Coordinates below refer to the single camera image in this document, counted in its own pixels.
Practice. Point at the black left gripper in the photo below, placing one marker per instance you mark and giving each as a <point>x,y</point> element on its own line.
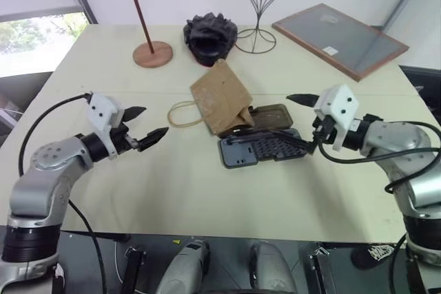
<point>120,139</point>

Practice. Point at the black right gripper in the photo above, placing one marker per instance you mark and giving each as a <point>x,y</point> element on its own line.
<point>325,128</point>

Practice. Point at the black plastic case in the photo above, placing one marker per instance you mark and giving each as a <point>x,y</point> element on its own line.
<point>241,154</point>

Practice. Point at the brown paper bag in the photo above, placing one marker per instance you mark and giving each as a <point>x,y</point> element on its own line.
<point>217,97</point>

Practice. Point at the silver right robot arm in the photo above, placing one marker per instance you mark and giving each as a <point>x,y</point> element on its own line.
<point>389,135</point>

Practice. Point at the wooden hat stand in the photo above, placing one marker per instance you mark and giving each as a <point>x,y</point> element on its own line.
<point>153,54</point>

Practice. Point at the wood framed grey board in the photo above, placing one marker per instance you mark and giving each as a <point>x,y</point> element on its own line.
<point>337,39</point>

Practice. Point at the crumpled black hat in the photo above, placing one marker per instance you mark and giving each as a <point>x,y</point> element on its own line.
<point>210,32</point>

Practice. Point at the yellow warning sticker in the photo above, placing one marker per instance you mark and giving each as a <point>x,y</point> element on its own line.
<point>177,242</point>

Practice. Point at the black sofa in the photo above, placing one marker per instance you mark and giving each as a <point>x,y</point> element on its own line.
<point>423,80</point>

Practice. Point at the dark grey low furniture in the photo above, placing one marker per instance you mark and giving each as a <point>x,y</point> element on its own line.
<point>20,91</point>

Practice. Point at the black metal strut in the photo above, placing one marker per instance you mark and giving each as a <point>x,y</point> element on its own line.
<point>322,270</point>
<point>132,270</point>

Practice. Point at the silver left robot thigh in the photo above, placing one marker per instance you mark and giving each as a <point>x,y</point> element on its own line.
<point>186,266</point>

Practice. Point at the silver robot thigh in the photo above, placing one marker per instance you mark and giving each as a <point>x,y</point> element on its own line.
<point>186,266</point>
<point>272,270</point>

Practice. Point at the black cap with white print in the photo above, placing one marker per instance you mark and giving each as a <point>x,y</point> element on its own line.
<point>373,256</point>

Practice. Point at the silver right robot thigh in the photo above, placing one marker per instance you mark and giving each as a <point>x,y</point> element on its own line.
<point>272,270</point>

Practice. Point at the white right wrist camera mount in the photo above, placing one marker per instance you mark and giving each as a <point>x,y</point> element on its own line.
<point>339,104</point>

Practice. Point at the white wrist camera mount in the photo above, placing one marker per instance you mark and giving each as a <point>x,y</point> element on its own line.
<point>339,104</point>
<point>101,108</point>

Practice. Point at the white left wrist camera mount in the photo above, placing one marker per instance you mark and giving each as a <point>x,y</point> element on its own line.
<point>101,108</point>

